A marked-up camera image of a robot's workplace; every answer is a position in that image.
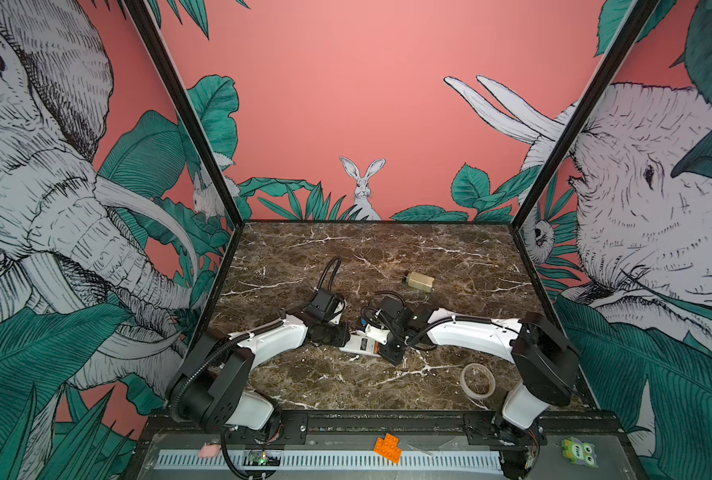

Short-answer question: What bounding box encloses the white red remote control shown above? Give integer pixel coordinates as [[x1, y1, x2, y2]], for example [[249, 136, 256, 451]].
[[340, 331, 385, 357]]

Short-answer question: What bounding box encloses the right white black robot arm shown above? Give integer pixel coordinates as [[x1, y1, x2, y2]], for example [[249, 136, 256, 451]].
[[359, 291, 579, 479]]

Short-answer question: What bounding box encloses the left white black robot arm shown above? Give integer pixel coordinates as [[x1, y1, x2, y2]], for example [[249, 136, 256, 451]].
[[165, 256, 351, 479]]

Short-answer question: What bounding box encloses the clear tape roll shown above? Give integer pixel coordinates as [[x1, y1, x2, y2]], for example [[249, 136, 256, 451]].
[[459, 363, 496, 401]]

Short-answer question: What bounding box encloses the orange toy brick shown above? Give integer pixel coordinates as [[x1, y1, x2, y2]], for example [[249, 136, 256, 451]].
[[373, 433, 403, 465]]

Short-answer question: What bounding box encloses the small green circuit board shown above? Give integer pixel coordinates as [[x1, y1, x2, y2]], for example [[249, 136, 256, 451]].
[[244, 451, 282, 468]]

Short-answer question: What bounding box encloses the green owl toy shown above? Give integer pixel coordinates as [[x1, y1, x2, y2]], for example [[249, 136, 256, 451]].
[[561, 437, 598, 468]]

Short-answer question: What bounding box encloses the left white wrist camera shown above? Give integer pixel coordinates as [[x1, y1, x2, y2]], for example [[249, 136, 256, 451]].
[[329, 299, 347, 325]]

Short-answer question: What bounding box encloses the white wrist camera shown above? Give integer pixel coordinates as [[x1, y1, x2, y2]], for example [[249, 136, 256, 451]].
[[329, 299, 347, 325], [365, 325, 390, 345]]

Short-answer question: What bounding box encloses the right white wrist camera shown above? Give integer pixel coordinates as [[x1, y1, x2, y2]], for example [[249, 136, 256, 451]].
[[365, 325, 390, 345]]

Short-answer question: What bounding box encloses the black front mounting rail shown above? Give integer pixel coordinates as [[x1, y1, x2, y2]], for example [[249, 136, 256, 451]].
[[136, 410, 630, 456]]

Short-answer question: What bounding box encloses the white slotted cable duct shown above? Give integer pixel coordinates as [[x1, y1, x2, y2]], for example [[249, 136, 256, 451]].
[[152, 449, 504, 472]]

